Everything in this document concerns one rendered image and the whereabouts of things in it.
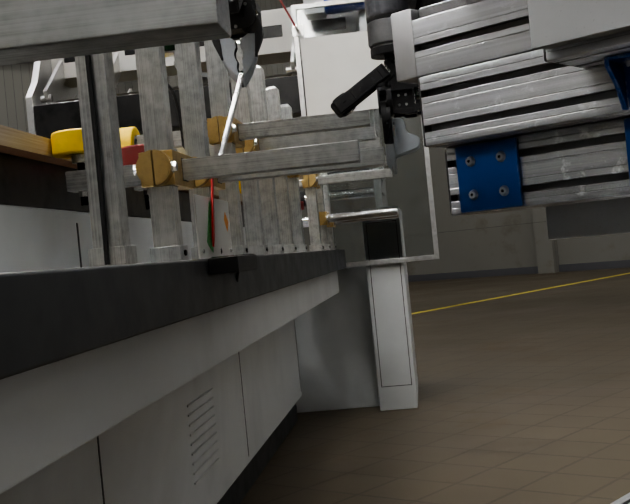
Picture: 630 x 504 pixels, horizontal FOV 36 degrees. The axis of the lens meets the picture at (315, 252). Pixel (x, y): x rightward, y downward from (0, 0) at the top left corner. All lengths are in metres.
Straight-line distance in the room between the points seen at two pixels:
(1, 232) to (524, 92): 0.71
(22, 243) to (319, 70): 2.90
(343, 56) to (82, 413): 3.32
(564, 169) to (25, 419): 0.68
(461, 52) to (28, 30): 0.86
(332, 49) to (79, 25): 3.82
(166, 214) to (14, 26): 0.98
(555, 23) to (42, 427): 0.64
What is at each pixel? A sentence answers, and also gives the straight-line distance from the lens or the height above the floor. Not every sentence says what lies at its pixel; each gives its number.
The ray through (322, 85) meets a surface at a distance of 4.22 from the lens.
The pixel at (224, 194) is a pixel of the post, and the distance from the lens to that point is 1.90.
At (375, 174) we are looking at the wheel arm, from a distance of 3.42.
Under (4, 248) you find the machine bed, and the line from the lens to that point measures 1.40.
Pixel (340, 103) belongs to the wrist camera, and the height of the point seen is 0.94.
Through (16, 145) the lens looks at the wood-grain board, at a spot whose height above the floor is 0.88.
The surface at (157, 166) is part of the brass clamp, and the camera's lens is 1.39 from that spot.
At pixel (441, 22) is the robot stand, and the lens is 1.27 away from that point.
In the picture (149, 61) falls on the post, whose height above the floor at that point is 0.99.
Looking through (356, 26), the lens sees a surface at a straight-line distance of 4.26.
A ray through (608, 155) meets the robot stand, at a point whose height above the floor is 0.77.
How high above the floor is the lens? 0.69
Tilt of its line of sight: level
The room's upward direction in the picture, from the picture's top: 6 degrees counter-clockwise
